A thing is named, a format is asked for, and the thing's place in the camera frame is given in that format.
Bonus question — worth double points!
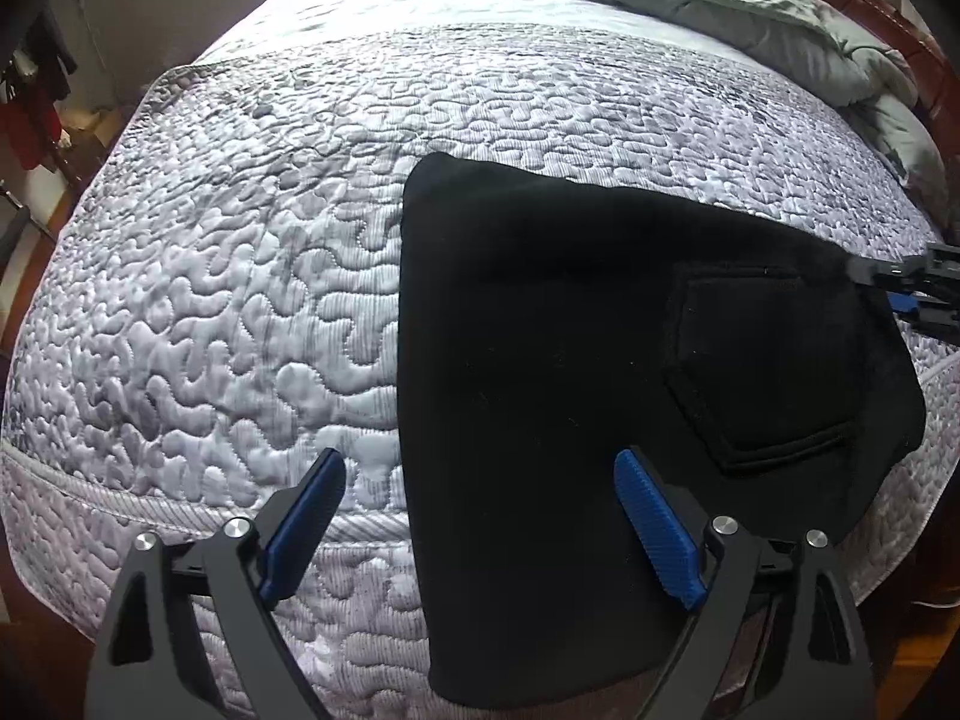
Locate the black pants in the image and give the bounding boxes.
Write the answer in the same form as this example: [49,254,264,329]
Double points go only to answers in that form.
[397,153,926,709]

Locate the dark wooden headboard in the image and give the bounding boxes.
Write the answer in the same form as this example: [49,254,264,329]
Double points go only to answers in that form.
[823,0,958,161]

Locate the grey quilted mattress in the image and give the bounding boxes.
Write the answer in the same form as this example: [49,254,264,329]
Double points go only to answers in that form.
[2,0,935,718]

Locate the red bag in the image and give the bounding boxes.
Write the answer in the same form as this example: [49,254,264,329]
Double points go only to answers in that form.
[2,96,62,171]

